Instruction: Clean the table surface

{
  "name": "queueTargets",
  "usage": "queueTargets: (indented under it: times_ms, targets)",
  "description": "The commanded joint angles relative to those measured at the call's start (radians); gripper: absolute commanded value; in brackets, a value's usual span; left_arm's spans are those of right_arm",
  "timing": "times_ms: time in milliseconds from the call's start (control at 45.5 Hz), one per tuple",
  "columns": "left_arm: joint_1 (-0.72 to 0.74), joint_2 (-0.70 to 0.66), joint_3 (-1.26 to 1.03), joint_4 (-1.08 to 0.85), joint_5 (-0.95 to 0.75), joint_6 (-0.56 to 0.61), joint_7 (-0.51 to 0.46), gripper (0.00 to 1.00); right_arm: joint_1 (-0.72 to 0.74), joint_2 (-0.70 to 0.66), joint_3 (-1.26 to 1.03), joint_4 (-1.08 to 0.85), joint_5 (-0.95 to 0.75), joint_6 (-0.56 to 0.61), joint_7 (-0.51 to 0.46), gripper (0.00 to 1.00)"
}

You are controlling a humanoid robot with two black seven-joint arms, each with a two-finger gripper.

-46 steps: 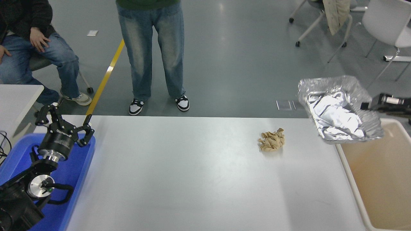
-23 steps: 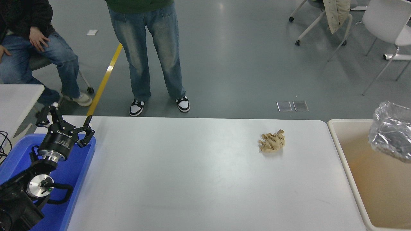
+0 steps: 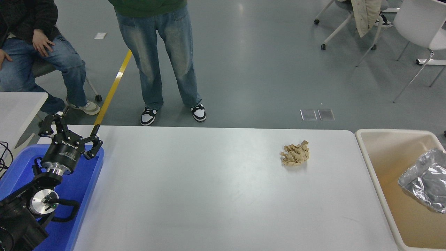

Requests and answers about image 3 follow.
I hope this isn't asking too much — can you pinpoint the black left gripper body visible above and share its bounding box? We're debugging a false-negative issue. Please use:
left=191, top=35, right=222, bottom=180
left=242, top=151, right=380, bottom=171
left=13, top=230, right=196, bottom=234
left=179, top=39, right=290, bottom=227
left=41, top=138, right=86, bottom=174

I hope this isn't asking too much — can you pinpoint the tan paper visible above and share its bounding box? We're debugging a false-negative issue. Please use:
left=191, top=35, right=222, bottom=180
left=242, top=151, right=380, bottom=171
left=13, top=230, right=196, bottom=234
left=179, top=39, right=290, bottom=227
left=280, top=140, right=310, bottom=166

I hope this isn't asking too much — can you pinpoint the silver foil tray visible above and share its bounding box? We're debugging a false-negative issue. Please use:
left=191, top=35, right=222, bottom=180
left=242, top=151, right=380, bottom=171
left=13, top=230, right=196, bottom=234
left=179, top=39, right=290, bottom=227
left=398, top=148, right=446, bottom=214

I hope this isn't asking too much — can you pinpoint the seated person's left hand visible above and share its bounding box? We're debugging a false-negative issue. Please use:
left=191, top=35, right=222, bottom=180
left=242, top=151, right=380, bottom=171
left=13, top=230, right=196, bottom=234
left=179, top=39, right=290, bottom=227
left=32, top=29, right=55, bottom=57

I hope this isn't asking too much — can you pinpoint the seated person's right hand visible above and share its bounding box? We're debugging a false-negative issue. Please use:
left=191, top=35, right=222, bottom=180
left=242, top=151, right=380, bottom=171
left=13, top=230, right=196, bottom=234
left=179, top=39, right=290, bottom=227
left=0, top=49, right=13, bottom=69

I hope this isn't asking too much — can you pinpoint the blue plastic tray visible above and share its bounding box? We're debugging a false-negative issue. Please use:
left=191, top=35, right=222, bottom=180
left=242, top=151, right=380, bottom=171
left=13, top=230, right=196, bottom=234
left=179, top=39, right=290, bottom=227
left=0, top=145, right=104, bottom=251

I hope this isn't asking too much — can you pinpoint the white side table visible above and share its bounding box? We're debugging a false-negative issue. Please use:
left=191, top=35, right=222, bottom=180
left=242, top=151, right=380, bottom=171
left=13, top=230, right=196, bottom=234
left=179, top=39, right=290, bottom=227
left=0, top=92, right=49, bottom=162

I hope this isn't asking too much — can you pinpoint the grey office chair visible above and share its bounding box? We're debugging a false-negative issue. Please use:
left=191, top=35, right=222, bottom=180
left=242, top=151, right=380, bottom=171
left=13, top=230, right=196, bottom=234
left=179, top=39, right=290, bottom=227
left=31, top=56, right=103, bottom=117

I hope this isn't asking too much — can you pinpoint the seated person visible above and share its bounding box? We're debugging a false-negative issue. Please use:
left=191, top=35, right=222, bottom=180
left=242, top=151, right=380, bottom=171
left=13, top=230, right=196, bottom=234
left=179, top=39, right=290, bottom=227
left=0, top=0, right=101, bottom=116

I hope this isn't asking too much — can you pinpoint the standing person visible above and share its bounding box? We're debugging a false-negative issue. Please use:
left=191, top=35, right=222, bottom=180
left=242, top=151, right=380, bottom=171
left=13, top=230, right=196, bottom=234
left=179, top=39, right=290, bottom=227
left=108, top=0, right=207, bottom=126

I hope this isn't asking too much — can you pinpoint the white rolling chair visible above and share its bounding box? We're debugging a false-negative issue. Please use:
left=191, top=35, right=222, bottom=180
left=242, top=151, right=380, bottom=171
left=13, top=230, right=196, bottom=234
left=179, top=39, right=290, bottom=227
left=314, top=0, right=400, bottom=51

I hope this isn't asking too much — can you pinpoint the large pale bin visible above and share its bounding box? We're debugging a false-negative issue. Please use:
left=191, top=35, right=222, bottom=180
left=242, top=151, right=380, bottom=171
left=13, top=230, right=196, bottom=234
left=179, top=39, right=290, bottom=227
left=355, top=128, right=446, bottom=251

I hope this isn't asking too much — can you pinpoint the beige coat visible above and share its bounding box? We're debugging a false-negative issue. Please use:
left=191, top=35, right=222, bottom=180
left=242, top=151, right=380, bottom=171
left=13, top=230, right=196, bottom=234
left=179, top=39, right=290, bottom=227
left=350, top=0, right=383, bottom=38

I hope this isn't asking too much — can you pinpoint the person with white shoes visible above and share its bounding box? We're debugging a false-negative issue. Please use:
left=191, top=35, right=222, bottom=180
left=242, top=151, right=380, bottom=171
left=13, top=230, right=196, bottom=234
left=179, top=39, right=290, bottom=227
left=375, top=13, right=393, bottom=28

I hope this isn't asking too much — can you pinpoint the white furniture base bar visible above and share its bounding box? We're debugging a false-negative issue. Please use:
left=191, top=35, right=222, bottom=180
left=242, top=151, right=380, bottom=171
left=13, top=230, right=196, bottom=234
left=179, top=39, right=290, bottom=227
left=415, top=59, right=446, bottom=67

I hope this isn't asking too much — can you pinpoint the white plastic chair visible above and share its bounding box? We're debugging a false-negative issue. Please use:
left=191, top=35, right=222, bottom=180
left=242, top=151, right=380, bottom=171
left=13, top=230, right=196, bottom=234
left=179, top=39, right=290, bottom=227
left=356, top=0, right=446, bottom=103

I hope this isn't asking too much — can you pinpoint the black cable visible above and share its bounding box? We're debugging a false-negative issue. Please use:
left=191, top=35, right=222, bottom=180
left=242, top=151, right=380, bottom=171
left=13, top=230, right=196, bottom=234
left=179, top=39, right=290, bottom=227
left=0, top=141, right=14, bottom=179

